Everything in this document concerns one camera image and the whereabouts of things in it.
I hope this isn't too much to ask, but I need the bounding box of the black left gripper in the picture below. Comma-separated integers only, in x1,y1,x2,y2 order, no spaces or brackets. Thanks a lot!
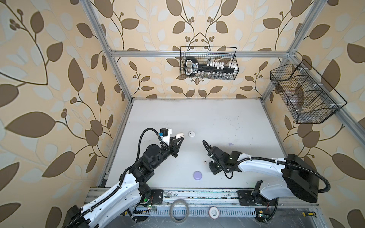
150,134,183,171

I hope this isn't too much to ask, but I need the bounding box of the white earbud charging case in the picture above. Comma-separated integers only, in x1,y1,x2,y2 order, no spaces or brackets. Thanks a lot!
188,131,196,138

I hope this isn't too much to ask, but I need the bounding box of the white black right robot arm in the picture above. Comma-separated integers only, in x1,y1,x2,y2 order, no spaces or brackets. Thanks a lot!
202,141,331,204

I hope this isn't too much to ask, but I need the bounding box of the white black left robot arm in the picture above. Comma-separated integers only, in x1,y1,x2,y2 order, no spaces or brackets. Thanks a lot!
64,128,184,228

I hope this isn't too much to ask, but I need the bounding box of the purple round disc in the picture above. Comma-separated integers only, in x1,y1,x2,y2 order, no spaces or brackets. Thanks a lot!
193,171,202,181

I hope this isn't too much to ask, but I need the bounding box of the grey tape roll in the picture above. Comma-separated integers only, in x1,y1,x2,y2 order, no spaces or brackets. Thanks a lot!
168,199,190,224

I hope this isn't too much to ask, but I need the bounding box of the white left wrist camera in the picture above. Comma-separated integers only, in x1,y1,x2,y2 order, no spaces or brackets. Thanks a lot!
158,128,172,145

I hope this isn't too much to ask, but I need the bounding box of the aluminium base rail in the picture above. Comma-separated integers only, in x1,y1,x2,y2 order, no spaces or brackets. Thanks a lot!
85,186,321,219

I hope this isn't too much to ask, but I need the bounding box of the black socket set rail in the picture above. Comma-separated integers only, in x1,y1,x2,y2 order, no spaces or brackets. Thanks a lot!
182,57,239,77

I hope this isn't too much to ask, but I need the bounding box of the wire basket with socket set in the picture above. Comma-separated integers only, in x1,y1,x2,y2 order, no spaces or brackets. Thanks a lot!
179,46,239,80

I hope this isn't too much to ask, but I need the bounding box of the yellow handled screwdriver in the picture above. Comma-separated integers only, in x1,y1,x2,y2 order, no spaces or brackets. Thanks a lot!
287,211,317,217

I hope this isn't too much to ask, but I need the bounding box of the empty black wire basket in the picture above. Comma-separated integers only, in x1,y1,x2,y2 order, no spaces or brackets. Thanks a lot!
270,59,347,124

